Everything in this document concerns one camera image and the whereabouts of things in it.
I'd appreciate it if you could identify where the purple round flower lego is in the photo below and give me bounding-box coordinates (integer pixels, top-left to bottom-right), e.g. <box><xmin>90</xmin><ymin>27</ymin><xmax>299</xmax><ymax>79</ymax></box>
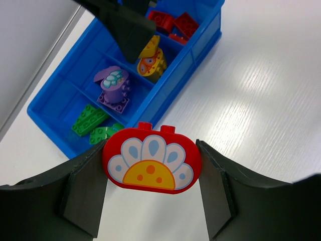
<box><xmin>94</xmin><ymin>66</ymin><xmax>130</xmax><ymax>104</ymax></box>

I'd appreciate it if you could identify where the red lego with pink cloud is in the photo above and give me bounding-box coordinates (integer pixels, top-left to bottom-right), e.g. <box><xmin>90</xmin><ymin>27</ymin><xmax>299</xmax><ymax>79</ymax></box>
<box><xmin>102</xmin><ymin>122</ymin><xmax>202</xmax><ymax>194</ymax></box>

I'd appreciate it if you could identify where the purple rectangular lego brick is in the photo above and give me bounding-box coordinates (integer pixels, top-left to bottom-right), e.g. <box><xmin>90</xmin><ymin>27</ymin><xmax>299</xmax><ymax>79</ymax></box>
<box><xmin>97</xmin><ymin>92</ymin><xmax>129</xmax><ymax>114</ymax></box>

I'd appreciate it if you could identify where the green lego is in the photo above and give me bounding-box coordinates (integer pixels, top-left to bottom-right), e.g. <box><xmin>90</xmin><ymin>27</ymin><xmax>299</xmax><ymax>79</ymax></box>
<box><xmin>89</xmin><ymin>123</ymin><xmax>124</xmax><ymax>145</ymax></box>

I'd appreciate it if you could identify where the red lego block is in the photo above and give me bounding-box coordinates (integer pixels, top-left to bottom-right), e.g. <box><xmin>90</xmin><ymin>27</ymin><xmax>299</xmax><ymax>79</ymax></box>
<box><xmin>174</xmin><ymin>12</ymin><xmax>199</xmax><ymax>40</ymax></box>

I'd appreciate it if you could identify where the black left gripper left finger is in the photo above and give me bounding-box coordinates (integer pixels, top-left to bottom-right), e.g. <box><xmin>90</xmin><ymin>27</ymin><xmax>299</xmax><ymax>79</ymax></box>
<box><xmin>1</xmin><ymin>141</ymin><xmax>107</xmax><ymax>240</ymax></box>

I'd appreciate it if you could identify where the blue divided plastic bin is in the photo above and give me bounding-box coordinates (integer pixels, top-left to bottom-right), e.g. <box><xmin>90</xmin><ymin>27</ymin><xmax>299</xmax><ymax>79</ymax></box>
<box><xmin>27</xmin><ymin>1</ymin><xmax>223</xmax><ymax>158</ymax></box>

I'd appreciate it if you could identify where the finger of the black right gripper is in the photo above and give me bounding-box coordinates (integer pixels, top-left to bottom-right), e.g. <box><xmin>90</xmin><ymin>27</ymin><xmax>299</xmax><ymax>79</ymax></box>
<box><xmin>75</xmin><ymin>0</ymin><xmax>156</xmax><ymax>63</ymax></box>

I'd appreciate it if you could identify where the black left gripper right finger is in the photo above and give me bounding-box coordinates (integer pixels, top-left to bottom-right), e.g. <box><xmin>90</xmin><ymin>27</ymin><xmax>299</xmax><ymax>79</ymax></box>
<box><xmin>196</xmin><ymin>140</ymin><xmax>320</xmax><ymax>240</ymax></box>

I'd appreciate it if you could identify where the green rectangular lego brick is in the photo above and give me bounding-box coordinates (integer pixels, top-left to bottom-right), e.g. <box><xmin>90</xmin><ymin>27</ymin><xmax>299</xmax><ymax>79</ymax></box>
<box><xmin>72</xmin><ymin>104</ymin><xmax>110</xmax><ymax>137</ymax></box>

